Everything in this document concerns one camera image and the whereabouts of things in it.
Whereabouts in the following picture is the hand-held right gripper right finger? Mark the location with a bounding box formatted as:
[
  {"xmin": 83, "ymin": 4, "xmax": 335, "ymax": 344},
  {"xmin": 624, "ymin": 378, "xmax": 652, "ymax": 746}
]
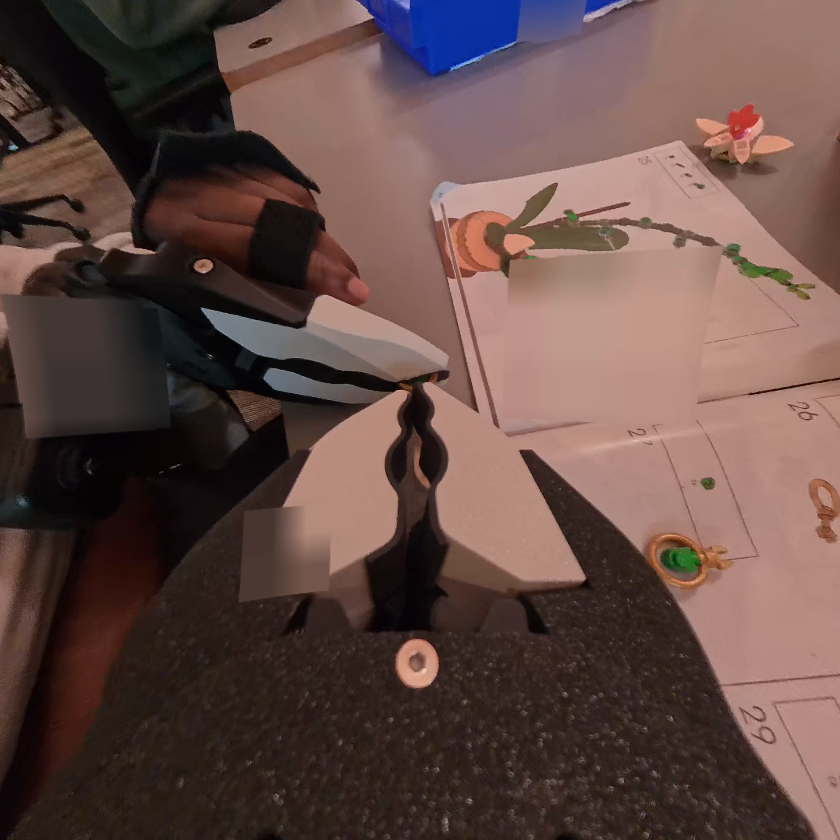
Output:
[{"xmin": 420, "ymin": 386, "xmax": 588, "ymax": 611}]

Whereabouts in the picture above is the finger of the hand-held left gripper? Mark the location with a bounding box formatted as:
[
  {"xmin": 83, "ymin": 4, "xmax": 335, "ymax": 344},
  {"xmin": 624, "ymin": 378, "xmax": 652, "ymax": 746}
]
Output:
[
  {"xmin": 261, "ymin": 364, "xmax": 411, "ymax": 406},
  {"xmin": 200, "ymin": 294, "xmax": 452, "ymax": 385}
]

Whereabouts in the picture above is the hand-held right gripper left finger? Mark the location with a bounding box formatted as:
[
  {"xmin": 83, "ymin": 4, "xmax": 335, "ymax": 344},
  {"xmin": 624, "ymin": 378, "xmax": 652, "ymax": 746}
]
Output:
[{"xmin": 282, "ymin": 388, "xmax": 427, "ymax": 631}]

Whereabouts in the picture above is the person's left forearm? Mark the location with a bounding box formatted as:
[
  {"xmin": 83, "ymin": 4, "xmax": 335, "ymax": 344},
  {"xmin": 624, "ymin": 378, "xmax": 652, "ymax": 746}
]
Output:
[{"xmin": 39, "ymin": 0, "xmax": 237, "ymax": 155}]

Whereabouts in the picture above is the person's left hand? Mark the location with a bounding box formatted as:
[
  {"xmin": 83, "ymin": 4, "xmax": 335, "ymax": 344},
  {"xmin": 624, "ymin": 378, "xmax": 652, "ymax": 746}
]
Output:
[{"xmin": 131, "ymin": 130, "xmax": 370, "ymax": 307}]

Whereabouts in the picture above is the white fluffy cloth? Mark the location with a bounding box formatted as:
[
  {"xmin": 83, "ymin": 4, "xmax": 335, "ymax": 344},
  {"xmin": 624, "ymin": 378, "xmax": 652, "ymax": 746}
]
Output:
[{"xmin": 0, "ymin": 230, "xmax": 158, "ymax": 296}]

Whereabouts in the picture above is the black office chair base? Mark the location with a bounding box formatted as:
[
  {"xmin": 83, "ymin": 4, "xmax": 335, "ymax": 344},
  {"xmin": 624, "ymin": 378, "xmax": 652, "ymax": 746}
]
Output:
[{"xmin": 0, "ymin": 187, "xmax": 93, "ymax": 245}]

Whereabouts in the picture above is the open instruction booklet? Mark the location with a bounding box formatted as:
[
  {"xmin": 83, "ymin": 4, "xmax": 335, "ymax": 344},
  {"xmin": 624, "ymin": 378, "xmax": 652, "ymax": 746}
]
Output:
[{"xmin": 430, "ymin": 138, "xmax": 840, "ymax": 840}]

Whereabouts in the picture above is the blue plastic bin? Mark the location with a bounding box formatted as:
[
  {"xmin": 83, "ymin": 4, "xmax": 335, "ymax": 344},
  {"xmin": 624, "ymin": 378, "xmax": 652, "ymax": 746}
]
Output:
[{"xmin": 357, "ymin": 0, "xmax": 621, "ymax": 76}]

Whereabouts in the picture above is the tan brick flower red centre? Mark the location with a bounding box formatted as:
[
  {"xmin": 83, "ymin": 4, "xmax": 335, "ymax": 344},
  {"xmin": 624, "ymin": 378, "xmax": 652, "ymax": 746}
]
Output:
[{"xmin": 694, "ymin": 104, "xmax": 796, "ymax": 166}]

